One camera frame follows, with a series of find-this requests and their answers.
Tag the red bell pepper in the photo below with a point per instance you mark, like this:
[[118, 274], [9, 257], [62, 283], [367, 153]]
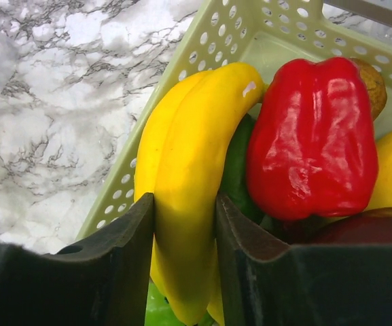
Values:
[[312, 150]]

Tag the green watermelon toy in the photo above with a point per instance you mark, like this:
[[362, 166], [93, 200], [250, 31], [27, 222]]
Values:
[[158, 311]]

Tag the pale green plastic basket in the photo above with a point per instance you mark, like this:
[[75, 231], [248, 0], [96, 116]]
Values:
[[265, 34]]

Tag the green bell pepper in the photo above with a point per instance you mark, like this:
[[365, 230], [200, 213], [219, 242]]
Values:
[[233, 182]]

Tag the yellow banana bunch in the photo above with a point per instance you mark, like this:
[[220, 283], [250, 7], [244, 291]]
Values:
[[180, 160]]

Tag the dark red mango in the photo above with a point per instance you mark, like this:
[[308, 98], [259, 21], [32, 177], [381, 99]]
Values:
[[369, 227]]

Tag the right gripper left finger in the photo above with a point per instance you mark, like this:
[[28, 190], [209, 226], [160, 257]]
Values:
[[99, 280]]

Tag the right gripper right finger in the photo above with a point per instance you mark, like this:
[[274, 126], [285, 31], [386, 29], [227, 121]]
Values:
[[265, 281]]

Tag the brown pear toy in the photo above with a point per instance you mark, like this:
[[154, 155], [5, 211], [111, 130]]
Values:
[[375, 85]]

